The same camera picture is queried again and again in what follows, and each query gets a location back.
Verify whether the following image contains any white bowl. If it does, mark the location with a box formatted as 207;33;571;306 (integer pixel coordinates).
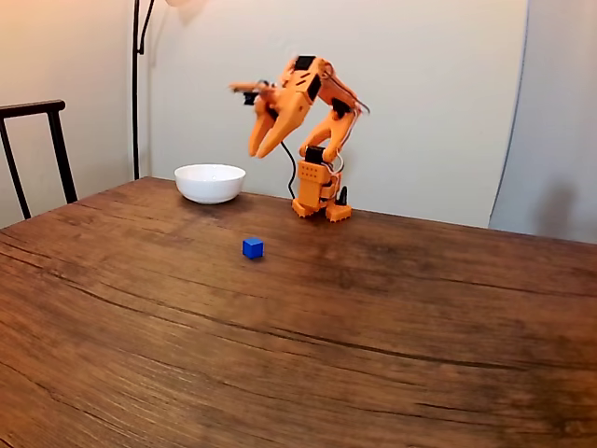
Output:
174;162;247;205

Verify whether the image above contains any white backdrop board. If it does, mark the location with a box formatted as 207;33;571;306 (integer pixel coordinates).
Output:
148;0;531;230

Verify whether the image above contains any black floor lamp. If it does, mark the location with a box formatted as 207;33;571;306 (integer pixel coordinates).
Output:
132;0;209;181

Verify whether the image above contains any black chair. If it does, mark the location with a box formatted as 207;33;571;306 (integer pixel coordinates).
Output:
0;99;79;220

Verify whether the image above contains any wrist camera with orange mount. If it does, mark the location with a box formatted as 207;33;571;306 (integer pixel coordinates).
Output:
228;79;277;107

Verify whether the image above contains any black cable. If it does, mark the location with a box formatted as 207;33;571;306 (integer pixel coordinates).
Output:
279;139;299;201

